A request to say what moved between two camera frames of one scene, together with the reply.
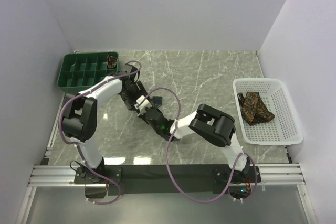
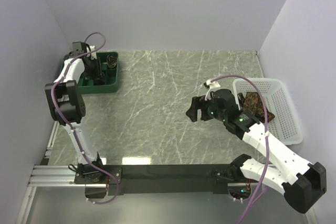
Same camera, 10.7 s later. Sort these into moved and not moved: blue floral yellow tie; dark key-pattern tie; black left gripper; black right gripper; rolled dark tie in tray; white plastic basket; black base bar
Moved: black left gripper; black right gripper; blue floral yellow tie
Not moved: black base bar; white plastic basket; rolled dark tie in tray; dark key-pattern tie
